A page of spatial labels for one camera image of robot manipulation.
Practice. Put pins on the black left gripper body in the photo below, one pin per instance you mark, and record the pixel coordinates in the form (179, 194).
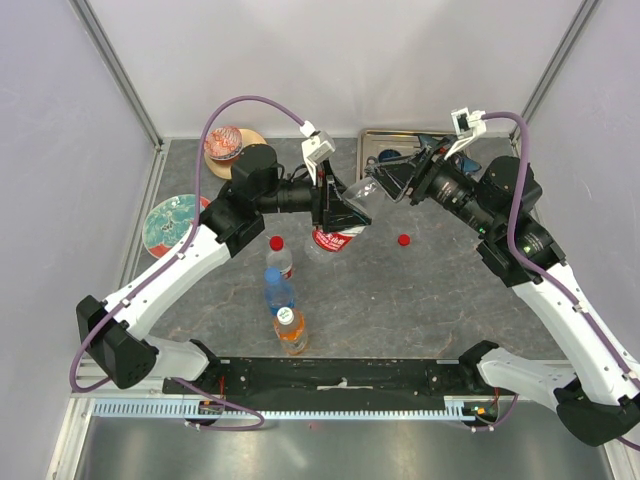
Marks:
(318, 197)

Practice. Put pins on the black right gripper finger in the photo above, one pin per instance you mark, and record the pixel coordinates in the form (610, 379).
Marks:
(394, 183)
(415, 162)

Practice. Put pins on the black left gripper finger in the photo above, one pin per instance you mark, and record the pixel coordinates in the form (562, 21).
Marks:
(332, 187)
(341, 216)

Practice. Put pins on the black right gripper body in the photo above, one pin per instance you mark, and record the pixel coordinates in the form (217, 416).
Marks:
(425, 174)

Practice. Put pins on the clear bottle red label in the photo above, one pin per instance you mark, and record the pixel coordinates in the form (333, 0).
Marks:
(366, 194)

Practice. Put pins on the clear bottle red cap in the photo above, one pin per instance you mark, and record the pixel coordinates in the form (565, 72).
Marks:
(279, 256)

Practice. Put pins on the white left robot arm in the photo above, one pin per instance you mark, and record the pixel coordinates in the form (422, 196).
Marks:
(114, 331)

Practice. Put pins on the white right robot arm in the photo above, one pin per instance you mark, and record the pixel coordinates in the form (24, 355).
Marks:
(596, 397)

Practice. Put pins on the blue water bottle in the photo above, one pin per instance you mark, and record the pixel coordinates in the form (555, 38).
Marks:
(278, 292)

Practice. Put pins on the orange drink bottle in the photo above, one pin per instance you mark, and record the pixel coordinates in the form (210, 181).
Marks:
(290, 328)

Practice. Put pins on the blue ceramic cup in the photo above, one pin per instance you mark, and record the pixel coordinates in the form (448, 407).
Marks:
(385, 155)

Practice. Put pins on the silver metal tray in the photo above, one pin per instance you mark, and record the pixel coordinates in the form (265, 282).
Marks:
(374, 141)

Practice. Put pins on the blue star-shaped dish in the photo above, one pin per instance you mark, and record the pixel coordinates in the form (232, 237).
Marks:
(467, 160)

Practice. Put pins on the red patterned bowl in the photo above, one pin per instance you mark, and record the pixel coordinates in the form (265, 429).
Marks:
(223, 144)

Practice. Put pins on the teal red floral plate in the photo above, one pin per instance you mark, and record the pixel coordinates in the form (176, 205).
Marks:
(167, 223)

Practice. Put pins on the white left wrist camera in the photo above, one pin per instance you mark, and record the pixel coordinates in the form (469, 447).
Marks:
(317, 147)

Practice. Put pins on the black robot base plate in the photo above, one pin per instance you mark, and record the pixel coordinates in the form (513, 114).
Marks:
(295, 383)

